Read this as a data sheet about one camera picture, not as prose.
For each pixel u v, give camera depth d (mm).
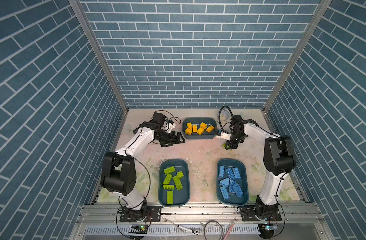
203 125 1081
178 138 770
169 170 873
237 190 776
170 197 787
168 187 806
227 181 815
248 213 737
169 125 776
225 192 806
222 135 882
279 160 524
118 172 462
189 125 1079
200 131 1048
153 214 732
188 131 1048
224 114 1073
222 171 857
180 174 852
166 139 753
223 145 923
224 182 819
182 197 764
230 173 862
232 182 835
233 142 864
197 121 1098
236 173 857
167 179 845
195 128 1081
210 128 1066
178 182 812
